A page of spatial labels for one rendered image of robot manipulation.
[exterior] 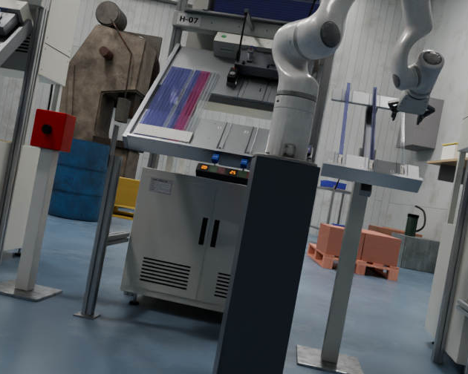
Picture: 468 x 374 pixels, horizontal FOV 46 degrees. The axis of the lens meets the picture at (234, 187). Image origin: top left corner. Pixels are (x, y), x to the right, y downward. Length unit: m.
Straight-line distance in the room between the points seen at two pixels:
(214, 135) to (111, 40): 6.44
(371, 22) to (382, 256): 6.56
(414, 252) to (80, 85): 5.18
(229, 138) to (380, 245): 3.56
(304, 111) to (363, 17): 9.74
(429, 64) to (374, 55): 9.24
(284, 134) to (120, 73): 6.91
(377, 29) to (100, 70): 5.44
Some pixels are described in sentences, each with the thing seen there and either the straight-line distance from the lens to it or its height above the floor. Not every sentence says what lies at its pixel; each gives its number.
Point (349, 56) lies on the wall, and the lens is 11.04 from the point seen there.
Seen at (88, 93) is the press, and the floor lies 1.56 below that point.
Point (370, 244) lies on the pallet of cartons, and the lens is 5.53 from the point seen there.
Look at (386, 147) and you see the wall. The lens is 11.00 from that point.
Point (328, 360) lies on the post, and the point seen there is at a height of 0.02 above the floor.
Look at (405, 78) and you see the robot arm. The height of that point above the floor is 1.06.
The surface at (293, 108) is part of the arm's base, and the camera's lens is 1.58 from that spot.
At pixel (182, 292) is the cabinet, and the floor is 0.11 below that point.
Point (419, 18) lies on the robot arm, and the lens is 1.96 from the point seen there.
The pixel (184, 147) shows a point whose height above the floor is 0.72.
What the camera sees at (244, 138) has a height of 0.80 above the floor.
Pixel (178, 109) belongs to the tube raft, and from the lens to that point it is 2.31.
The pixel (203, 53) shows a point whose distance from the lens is 2.67.
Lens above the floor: 0.60
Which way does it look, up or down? level
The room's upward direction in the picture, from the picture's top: 10 degrees clockwise
